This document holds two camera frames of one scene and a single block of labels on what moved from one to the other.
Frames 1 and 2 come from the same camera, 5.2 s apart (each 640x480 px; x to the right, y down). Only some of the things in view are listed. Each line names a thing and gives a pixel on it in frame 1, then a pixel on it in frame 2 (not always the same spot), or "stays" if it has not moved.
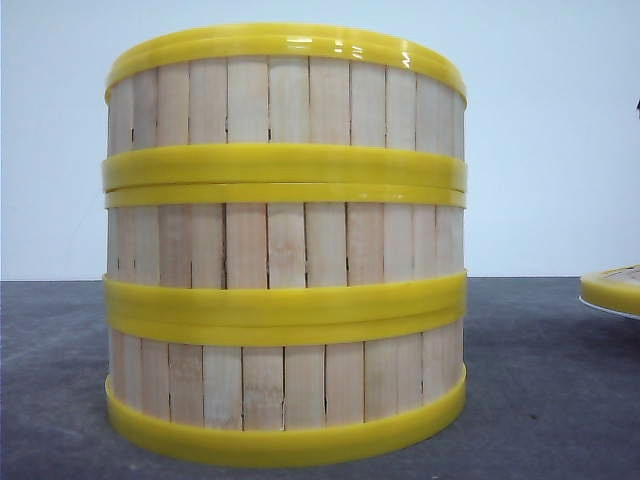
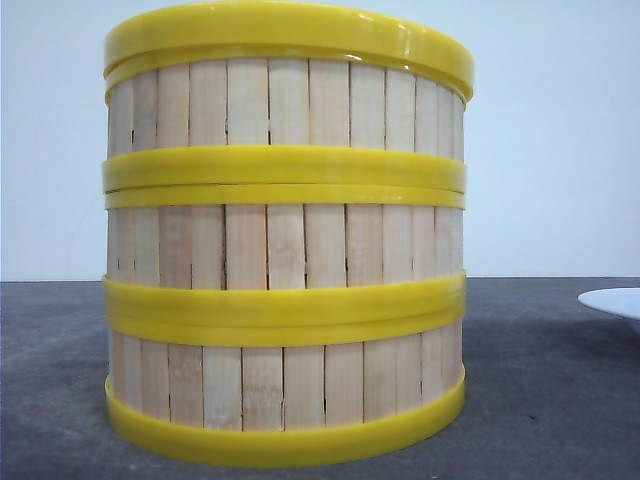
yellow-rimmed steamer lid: (616, 289) to (387, 37)
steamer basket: (332, 107) stays
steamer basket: (283, 234) stays
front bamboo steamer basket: (286, 372) stays
